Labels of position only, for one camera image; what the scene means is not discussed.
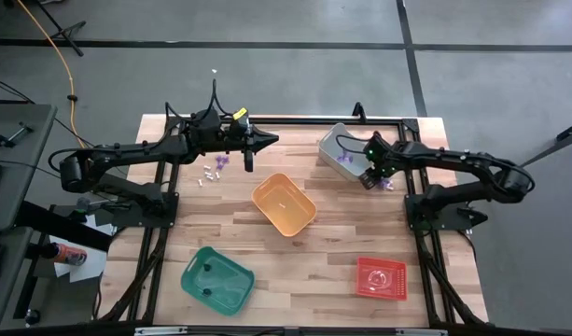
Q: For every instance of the black round knob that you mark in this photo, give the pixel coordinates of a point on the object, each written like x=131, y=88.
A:
x=32, y=317

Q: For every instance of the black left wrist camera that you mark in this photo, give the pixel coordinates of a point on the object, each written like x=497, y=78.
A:
x=240, y=128

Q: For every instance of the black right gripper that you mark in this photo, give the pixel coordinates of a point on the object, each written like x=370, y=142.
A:
x=384, y=169

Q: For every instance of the black flat bar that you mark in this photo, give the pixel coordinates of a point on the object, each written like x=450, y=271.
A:
x=57, y=224

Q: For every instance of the black tripod stand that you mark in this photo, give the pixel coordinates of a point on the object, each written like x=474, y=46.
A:
x=61, y=33

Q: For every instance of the teal plastic bin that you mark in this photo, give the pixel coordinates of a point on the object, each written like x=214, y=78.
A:
x=225, y=284

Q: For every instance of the silver metal bracket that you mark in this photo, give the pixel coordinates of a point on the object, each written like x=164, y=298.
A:
x=421, y=332
x=159, y=331

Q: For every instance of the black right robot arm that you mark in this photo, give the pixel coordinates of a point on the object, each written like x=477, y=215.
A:
x=453, y=161

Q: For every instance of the yellow paper tag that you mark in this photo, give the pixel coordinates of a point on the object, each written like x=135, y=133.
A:
x=240, y=113

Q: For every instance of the orange spray can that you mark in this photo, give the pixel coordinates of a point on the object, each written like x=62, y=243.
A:
x=71, y=255

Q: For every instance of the yellow plastic bin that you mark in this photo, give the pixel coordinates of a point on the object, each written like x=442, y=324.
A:
x=267, y=196

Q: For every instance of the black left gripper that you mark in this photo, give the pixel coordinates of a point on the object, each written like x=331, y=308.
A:
x=218, y=137

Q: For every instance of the white paper sheets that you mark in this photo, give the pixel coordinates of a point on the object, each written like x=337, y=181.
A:
x=90, y=268

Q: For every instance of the white plastic bin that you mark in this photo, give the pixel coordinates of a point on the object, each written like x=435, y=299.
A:
x=332, y=144

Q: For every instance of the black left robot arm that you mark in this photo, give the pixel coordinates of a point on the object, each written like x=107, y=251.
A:
x=127, y=153

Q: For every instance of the red plastic basket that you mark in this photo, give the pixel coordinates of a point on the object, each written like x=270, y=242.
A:
x=397, y=280

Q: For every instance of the black stand leg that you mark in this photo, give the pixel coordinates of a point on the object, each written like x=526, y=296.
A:
x=570, y=133

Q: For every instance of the small black ball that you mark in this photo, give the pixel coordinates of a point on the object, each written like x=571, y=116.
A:
x=206, y=267
x=206, y=292

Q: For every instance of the black rail clip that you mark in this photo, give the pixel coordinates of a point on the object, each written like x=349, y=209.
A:
x=358, y=111

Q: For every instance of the grey side desk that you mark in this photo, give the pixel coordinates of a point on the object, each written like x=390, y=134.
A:
x=10, y=289
x=19, y=186

